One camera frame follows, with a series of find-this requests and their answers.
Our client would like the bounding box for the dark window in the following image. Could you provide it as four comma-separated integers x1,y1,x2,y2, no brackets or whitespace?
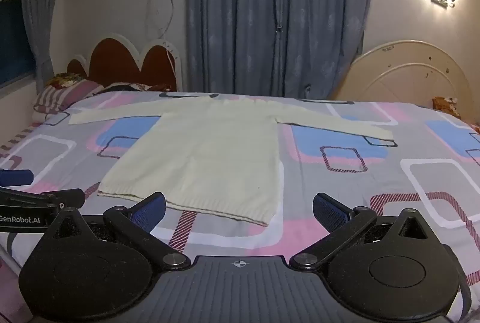
0,0,38,89

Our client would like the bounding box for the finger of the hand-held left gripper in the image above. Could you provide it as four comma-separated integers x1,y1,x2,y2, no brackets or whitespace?
0,169,34,187
0,187,86,212

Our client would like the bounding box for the blue grey side curtain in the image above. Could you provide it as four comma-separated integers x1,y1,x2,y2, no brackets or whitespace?
20,0,71,93

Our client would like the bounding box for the yellow red floral cushion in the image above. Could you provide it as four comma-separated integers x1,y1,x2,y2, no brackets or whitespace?
46,72,88,88

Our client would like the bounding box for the white charger cable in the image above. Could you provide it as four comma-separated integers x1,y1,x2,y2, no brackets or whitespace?
146,0,179,78

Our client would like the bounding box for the patterned pink grey bedsheet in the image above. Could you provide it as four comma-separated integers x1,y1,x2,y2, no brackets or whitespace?
0,88,480,323

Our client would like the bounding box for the dark floral pillow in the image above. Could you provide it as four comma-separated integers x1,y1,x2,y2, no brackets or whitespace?
98,82,175,94

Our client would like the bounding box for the orange floral cloth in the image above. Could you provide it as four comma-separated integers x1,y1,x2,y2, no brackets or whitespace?
431,96,463,117

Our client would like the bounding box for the striped pink pillow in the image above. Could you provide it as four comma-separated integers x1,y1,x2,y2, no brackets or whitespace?
32,79,105,126

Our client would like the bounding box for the cream round headboard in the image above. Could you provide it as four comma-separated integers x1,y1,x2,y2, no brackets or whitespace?
334,40,475,110

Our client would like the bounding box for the white knit sweater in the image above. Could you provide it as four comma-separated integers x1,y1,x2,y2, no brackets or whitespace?
68,97,394,227

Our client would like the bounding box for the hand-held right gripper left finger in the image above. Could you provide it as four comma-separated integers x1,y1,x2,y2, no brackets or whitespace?
45,192,192,270

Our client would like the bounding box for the red scalloped headboard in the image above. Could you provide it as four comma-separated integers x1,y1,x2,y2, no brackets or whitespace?
67,32,183,92

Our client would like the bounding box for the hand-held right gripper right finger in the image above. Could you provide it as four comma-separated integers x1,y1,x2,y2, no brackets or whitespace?
289,192,437,270

